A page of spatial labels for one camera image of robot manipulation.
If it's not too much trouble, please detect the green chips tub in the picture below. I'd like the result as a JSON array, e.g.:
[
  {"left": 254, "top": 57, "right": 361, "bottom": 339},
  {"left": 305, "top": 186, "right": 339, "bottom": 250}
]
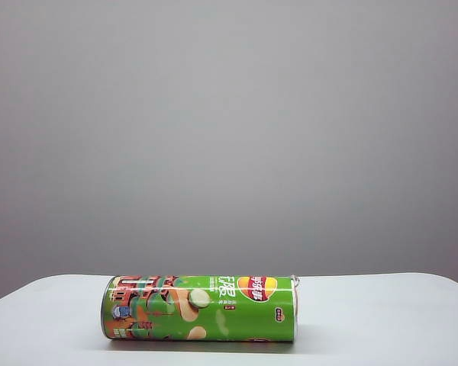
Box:
[{"left": 101, "top": 273, "right": 302, "bottom": 342}]

